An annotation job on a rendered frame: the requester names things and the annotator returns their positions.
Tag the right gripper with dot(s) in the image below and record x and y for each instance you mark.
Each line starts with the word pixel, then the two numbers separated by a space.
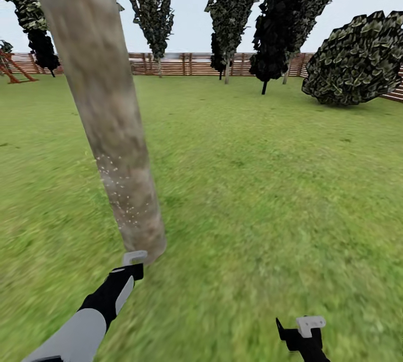
pixel 295 341

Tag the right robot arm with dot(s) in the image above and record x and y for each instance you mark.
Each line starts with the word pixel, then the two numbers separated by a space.
pixel 307 338

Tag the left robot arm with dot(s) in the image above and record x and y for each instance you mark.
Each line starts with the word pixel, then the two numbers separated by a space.
pixel 80 337

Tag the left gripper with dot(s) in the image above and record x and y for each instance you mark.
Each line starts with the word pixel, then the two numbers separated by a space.
pixel 137 270

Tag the bush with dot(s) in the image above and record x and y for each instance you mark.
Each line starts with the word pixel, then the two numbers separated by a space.
pixel 359 61

